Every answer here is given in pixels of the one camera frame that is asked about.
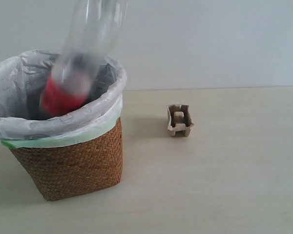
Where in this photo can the red label cola bottle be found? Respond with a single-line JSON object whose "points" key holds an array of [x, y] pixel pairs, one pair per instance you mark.
{"points": [[94, 31]]}

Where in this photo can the woven wicker waste basket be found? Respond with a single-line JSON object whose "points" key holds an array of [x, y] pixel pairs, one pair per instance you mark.
{"points": [[79, 169]]}

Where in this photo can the white plastic bin liner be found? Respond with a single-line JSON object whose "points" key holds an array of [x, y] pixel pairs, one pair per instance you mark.
{"points": [[22, 79]]}

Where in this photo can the brown cardboard pulp tray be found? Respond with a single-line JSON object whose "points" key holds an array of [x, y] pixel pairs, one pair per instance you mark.
{"points": [[179, 120]]}

